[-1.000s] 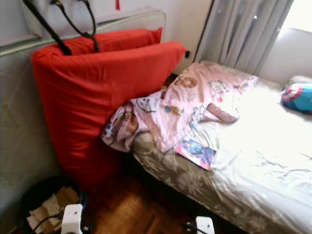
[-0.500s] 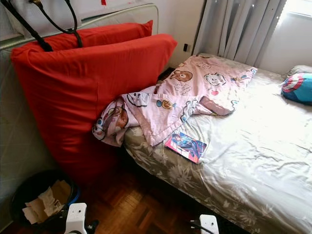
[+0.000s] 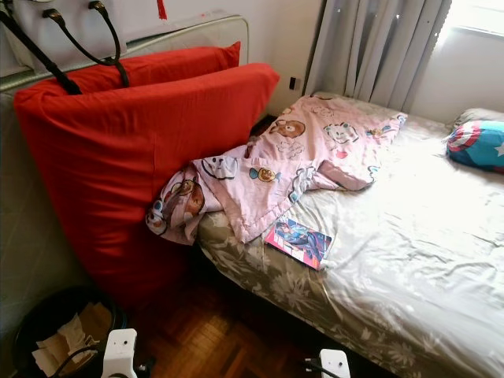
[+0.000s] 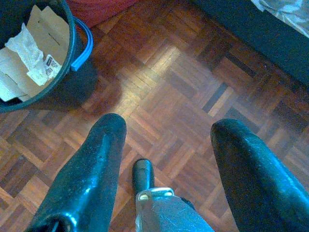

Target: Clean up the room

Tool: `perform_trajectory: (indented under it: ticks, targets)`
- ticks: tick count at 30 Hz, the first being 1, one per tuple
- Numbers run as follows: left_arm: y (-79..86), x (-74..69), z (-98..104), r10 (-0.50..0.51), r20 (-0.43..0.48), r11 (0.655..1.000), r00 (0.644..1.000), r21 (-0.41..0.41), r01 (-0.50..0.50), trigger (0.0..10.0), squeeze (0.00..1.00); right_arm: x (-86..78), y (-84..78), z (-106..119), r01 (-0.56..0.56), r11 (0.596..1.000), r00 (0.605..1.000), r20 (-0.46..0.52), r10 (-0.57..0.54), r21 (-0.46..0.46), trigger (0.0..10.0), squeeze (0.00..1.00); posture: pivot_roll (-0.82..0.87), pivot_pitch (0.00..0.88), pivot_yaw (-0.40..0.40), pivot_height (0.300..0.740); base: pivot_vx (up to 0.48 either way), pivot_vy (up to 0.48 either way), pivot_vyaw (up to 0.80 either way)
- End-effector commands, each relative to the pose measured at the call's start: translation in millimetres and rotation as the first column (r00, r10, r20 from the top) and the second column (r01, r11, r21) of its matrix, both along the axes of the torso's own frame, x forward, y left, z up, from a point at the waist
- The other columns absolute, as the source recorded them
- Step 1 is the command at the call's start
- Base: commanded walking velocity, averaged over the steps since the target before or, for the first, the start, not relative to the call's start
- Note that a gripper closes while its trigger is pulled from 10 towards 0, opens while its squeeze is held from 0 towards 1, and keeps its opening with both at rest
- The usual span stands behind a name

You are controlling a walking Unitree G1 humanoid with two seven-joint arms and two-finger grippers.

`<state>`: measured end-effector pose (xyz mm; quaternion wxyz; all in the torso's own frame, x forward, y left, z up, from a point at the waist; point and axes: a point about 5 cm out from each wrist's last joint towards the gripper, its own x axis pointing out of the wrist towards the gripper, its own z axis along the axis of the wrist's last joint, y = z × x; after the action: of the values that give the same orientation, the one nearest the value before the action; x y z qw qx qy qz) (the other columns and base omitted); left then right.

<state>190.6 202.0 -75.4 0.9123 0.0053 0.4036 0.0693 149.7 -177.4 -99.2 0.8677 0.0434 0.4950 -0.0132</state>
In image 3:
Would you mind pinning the bed with beige floral sheet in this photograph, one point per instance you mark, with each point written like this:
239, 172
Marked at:
409, 236

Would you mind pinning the crumpled white paper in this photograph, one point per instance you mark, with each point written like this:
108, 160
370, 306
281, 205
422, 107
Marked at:
59, 346

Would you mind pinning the large red cushion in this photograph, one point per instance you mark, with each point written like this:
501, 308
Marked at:
118, 173

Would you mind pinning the red hanging tassel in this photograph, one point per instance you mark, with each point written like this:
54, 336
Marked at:
161, 9

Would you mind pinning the black bin with blue rim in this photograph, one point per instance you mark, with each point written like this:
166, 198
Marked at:
25, 331

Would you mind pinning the beige pillow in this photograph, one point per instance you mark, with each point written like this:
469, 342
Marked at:
480, 116

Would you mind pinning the dark wall outlet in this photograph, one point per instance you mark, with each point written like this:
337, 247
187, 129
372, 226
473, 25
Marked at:
294, 83

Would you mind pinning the grey wall panel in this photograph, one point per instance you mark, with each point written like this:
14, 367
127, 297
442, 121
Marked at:
142, 31

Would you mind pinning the grey curtain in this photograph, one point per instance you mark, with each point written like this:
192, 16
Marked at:
370, 47

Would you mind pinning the superhero comic book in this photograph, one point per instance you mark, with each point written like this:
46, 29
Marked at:
299, 240

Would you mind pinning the blue shield print pillow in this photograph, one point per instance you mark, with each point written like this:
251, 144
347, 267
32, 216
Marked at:
476, 146

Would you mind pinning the bright window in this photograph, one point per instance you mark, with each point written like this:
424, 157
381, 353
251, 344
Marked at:
476, 16

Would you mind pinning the pink cartoon print blanket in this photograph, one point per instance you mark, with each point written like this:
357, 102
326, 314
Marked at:
307, 146

